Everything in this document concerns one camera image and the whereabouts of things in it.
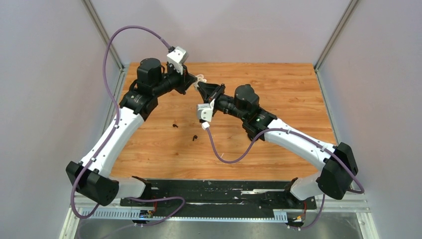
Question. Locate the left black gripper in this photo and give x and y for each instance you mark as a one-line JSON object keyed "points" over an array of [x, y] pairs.
{"points": [[186, 79]]}

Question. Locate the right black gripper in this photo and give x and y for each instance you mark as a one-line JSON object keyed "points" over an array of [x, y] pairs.
{"points": [[209, 92]]}

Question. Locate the white earbud charging case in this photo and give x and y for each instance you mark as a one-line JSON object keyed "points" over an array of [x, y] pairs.
{"points": [[199, 78]]}

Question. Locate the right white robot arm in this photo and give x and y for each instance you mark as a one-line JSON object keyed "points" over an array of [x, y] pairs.
{"points": [[335, 164]]}

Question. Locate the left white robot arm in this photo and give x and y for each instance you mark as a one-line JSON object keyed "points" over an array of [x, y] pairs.
{"points": [[91, 175]]}

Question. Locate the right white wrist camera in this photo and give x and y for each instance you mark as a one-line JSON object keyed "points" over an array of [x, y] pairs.
{"points": [[205, 113]]}

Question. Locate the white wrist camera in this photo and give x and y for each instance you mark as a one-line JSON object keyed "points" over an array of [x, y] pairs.
{"points": [[205, 113], [176, 57]]}

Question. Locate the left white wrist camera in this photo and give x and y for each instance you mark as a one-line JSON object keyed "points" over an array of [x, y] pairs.
{"points": [[176, 57]]}

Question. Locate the left aluminium frame post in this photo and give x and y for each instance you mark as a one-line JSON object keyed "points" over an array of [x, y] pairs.
{"points": [[93, 14]]}

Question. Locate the aluminium frame post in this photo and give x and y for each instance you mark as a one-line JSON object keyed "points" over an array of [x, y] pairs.
{"points": [[352, 4], [93, 14]]}

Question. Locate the right aluminium frame post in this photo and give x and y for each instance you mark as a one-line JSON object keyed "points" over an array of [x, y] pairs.
{"points": [[352, 4]]}

